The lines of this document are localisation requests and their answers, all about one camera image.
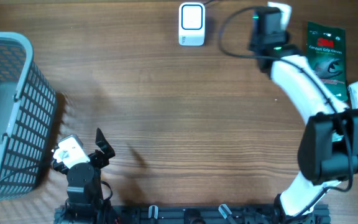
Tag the white barcode scanner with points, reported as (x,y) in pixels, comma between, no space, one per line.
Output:
(191,24)

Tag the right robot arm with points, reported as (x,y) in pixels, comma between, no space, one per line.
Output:
(328,152)

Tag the green 3M wipes packet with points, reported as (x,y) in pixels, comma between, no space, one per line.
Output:
(326,53)

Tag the grey plastic shopping basket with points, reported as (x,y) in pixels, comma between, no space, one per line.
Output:
(27,109)

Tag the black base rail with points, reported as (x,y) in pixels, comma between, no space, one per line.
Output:
(246,214)

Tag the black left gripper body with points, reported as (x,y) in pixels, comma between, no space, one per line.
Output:
(99,160)

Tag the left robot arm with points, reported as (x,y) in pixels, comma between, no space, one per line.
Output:
(85,202)

